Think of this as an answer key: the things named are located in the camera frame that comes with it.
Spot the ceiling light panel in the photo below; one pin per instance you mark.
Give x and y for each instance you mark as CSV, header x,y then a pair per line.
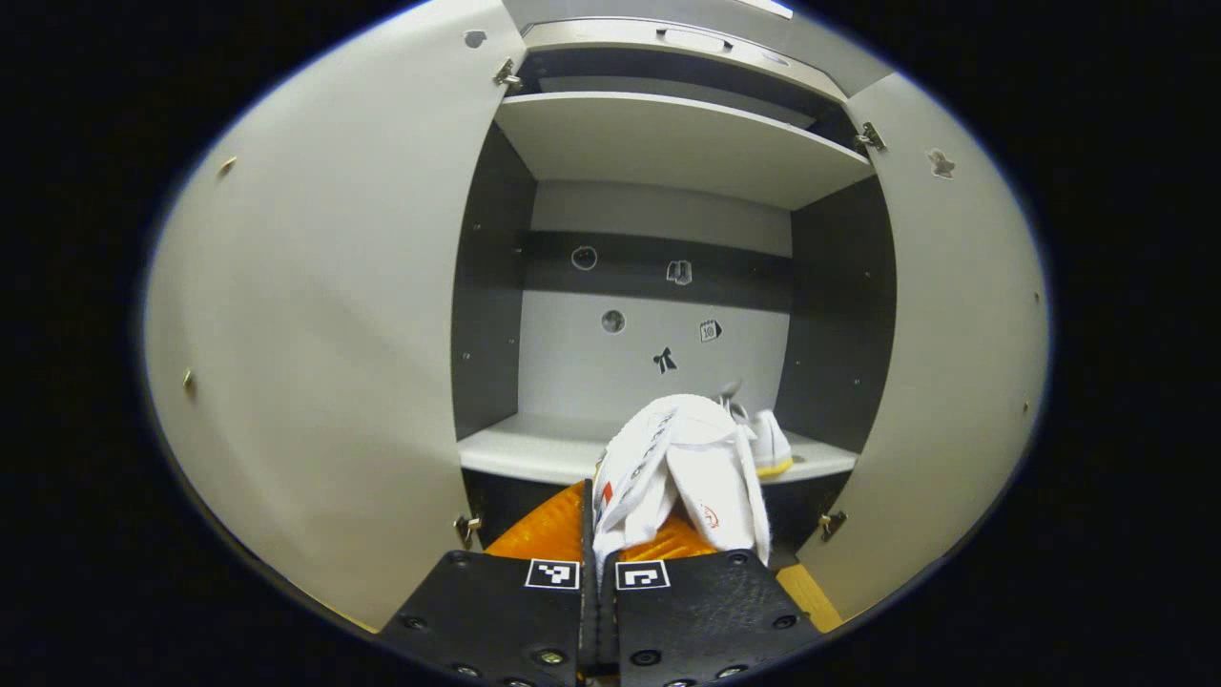
x,y
763,8

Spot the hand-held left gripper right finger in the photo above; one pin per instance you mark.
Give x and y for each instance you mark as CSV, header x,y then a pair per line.
x,y
706,611

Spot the white shoe cabinet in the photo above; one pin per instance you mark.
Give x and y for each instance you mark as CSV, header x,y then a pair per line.
x,y
668,143

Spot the white cabinet door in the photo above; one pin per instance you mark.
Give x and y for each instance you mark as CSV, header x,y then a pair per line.
x,y
954,363
334,334

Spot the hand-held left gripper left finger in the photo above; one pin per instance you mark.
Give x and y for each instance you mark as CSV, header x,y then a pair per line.
x,y
496,620

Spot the white canvas shoe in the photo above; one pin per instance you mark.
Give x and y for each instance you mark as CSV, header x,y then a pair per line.
x,y
771,444
701,458

